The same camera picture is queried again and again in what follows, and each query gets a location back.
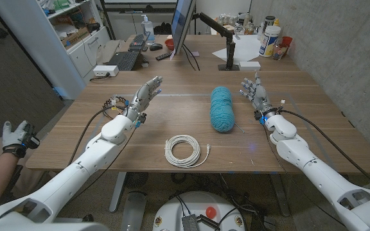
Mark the black remote control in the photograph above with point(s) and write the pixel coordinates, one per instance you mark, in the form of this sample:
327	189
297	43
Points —
163	56

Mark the white shelf cabinet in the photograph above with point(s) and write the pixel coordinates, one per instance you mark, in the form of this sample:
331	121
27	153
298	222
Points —
37	48

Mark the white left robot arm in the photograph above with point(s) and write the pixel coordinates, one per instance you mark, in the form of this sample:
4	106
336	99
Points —
75	173

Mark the clear glass jar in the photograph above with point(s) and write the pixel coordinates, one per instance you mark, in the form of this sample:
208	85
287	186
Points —
279	51

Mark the black computer mouse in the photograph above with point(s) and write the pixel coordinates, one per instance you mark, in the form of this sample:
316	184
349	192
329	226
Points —
155	47

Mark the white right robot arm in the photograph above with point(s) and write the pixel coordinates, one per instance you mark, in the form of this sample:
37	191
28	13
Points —
316	170

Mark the grey slanted table leg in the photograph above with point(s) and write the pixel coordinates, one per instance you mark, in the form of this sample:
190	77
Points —
117	192
279	194

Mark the dark lidded canister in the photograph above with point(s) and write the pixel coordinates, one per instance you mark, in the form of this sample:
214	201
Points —
268	20

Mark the beige cloth bag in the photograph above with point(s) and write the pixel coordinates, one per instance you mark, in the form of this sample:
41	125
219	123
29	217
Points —
109	49

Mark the large black keyboard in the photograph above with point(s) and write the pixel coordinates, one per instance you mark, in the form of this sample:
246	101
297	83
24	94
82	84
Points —
124	60

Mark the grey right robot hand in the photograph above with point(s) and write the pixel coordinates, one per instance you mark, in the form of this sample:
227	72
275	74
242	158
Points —
260	96

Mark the white wipes canister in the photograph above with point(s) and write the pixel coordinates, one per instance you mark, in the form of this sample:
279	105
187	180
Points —
269	40

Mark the white paper sheet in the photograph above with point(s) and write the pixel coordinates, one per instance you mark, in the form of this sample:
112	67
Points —
246	48

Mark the dark brown scalloped headband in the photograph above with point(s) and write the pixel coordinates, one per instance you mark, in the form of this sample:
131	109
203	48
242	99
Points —
109	102

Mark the person's white gloved hand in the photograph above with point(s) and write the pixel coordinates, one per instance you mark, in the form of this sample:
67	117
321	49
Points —
11	136

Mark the flat white box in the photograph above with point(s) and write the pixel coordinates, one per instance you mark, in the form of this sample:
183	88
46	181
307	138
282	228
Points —
249	65

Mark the small black keyboard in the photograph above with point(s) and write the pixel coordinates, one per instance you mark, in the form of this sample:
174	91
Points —
137	41

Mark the cardboard box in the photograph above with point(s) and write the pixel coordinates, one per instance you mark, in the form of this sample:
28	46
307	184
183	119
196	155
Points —
74	37

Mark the computer monitor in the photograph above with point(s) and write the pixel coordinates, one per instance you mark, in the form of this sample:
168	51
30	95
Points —
181	22

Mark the yellow bottle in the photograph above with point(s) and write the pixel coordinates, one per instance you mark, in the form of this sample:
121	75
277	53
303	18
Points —
276	22

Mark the clear hand sanitizer bottle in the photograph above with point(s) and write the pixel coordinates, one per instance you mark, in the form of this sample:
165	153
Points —
148	32

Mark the teal yarn skein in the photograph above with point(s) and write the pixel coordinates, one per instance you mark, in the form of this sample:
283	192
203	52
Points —
222	109

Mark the white power strip box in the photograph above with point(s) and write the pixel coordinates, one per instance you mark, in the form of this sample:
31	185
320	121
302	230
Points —
105	70

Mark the black glove tracker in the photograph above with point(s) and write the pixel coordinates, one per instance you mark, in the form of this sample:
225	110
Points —
31	138

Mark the black bag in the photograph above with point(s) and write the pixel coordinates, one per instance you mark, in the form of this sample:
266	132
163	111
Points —
162	29

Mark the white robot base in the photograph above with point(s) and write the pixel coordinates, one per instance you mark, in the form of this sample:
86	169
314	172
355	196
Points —
198	205

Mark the red bowl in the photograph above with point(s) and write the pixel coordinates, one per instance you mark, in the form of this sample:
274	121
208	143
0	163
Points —
169	44

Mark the red cup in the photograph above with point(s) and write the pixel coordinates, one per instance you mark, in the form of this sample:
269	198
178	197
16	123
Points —
286	41

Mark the red stop button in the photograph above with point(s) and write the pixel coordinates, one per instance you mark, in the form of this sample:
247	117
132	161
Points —
210	212

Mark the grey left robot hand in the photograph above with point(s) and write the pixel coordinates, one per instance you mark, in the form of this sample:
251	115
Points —
141	97

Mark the grey ribbed metal block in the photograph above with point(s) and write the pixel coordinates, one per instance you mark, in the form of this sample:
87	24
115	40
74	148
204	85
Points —
190	223

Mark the pink sticky note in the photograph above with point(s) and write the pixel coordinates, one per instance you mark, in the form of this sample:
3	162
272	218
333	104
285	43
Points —
194	54

